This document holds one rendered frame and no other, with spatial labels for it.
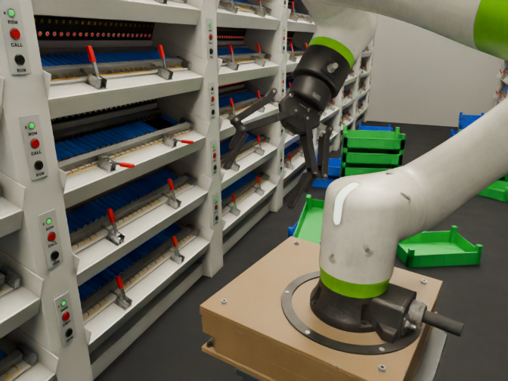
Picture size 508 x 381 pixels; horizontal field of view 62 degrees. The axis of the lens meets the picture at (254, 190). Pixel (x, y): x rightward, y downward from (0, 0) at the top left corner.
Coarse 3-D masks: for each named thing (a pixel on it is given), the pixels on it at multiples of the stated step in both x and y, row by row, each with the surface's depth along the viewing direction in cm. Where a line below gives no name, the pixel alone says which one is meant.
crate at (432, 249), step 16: (416, 240) 184; (432, 240) 185; (448, 240) 185; (464, 240) 176; (400, 256) 171; (416, 256) 163; (432, 256) 164; (448, 256) 165; (464, 256) 166; (480, 256) 166
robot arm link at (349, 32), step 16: (336, 16) 72; (352, 16) 72; (368, 16) 74; (320, 32) 75; (336, 32) 74; (352, 32) 74; (368, 32) 75; (336, 48) 73; (352, 48) 75; (352, 64) 76
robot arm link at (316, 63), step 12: (312, 48) 75; (324, 48) 74; (300, 60) 76; (312, 60) 73; (324, 60) 73; (336, 60) 73; (300, 72) 75; (312, 72) 73; (324, 72) 73; (336, 72) 73; (348, 72) 76; (324, 84) 74; (336, 84) 74
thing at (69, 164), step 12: (156, 132) 123; (168, 132) 127; (120, 144) 109; (132, 144) 113; (144, 144) 117; (84, 156) 98; (96, 156) 101; (108, 156) 104; (120, 156) 107; (60, 168) 92; (72, 168) 95
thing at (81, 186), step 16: (112, 112) 121; (128, 112) 128; (176, 112) 141; (64, 128) 107; (192, 128) 139; (208, 128) 138; (160, 144) 123; (192, 144) 133; (128, 160) 109; (144, 160) 112; (160, 160) 119; (64, 176) 86; (80, 176) 95; (96, 176) 97; (112, 176) 101; (128, 176) 107; (64, 192) 88; (80, 192) 93; (96, 192) 98
